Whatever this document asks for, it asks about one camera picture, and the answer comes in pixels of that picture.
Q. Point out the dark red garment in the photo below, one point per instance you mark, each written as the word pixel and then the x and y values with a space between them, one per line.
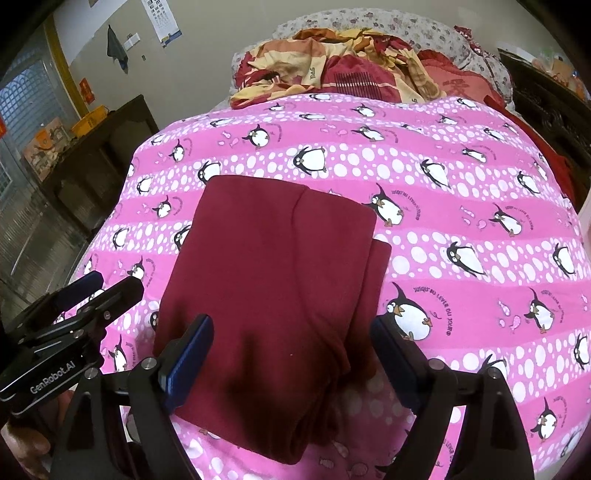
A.
pixel 291 278

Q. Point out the orange basket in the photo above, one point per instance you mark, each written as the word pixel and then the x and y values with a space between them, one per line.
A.
pixel 90 121

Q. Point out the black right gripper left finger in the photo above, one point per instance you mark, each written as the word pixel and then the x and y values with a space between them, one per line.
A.
pixel 118 425

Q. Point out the left hand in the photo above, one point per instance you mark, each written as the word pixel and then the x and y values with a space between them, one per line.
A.
pixel 28 445

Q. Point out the dark wooden table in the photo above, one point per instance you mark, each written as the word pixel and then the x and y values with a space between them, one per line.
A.
pixel 85 184

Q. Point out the white paper wall poster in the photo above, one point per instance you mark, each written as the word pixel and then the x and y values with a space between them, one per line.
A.
pixel 162 20

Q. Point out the white floral pillow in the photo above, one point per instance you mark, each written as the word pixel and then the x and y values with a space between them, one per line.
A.
pixel 419 32

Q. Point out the red yellow floral blanket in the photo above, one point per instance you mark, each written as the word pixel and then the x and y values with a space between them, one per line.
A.
pixel 360 62

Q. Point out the red embroidered pillow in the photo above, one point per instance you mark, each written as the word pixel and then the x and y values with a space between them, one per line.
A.
pixel 456 82

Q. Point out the pink penguin bed sheet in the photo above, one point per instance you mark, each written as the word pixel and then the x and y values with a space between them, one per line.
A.
pixel 487 264

